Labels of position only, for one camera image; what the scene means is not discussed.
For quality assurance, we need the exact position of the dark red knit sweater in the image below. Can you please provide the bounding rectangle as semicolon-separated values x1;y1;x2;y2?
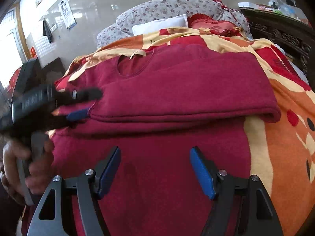
22;42;282;236

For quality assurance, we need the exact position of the person's left hand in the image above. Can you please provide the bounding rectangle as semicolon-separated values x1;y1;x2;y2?
1;139;55;204

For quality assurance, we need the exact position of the dark hanging garment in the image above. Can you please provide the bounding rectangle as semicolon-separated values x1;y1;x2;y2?
43;18;52;43

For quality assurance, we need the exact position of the red orange cream blanket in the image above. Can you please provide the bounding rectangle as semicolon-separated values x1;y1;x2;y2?
57;28;314;235

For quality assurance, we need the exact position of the grey floral quilt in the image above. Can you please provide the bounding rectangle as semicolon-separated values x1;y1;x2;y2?
96;0;252;48

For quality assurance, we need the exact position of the white pillow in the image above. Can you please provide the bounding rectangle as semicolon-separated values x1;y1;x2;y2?
132;14;188;36

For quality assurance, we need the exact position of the red embroidered pillow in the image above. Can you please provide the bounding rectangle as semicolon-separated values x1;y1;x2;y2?
187;13;242;37

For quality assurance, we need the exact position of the dark carved wooden cabinet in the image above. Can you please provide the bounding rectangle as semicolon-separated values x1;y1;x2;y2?
240;9;314;89

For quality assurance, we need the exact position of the clutter on cabinet top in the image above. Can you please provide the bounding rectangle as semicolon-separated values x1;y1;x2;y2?
238;0;311;27

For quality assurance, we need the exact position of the wall poster chart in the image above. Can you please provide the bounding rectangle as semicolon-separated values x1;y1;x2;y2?
58;0;76;30

